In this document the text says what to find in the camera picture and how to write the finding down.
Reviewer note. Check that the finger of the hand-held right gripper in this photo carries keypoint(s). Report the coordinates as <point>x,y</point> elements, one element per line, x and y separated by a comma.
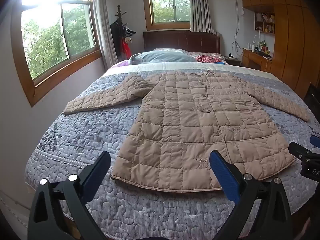
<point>297,150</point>
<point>315,140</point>

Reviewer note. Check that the grey-blue pillow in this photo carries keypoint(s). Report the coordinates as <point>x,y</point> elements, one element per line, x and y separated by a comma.
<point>162,57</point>

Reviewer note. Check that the short grey curtain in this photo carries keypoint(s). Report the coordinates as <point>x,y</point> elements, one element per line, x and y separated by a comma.
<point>200,10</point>

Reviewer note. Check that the dark wooden coat rack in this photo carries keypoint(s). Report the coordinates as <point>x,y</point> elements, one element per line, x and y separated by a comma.
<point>119,12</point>

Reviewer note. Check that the black and white bag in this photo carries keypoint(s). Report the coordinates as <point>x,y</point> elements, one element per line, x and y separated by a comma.
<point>130,31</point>

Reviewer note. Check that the white bottle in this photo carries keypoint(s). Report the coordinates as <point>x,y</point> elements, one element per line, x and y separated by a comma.
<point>254,46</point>

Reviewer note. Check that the red patterned cloth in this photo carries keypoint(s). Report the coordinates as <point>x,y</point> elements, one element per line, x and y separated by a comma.
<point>207,59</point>

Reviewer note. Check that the bed with grey quilt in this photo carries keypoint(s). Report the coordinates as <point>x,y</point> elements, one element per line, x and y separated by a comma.
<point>82,135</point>

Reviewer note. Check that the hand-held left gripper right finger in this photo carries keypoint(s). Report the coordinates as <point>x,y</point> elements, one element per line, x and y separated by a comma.
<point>223,177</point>

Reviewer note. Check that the beige quilted coat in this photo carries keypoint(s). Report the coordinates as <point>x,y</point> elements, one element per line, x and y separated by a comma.
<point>187,130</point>

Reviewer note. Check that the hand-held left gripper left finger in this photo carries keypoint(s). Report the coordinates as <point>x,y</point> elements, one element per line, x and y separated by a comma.
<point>96,172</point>

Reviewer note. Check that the dark wooden headboard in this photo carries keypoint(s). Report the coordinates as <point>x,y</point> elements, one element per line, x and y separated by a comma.
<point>180,41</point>

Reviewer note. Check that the wooden nightstand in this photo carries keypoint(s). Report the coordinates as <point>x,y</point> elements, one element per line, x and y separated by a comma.
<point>232,60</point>

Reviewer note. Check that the small wooden-framed window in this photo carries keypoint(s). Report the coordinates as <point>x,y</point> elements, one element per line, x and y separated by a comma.
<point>170,5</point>

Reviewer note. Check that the large wooden-framed window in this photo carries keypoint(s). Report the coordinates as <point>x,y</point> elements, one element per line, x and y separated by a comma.
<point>45,45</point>

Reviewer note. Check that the wooden wardrobe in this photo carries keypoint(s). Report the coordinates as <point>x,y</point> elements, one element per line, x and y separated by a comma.
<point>292,42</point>

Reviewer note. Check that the red hanging item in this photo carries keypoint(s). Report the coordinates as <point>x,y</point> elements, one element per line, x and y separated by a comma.
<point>125,47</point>

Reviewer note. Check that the wooden desk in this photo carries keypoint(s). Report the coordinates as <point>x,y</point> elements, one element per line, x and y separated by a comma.
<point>252,57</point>

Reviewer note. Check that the purple cloth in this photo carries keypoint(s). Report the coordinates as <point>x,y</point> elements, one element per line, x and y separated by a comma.
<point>120,63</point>

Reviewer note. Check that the small potted plant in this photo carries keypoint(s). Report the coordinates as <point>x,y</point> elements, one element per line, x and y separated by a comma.
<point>262,45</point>

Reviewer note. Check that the long grey curtain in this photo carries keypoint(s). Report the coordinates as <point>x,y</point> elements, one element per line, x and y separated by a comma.
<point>105,30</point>

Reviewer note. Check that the dark chair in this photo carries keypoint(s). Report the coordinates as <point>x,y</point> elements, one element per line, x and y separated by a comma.
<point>313,95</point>

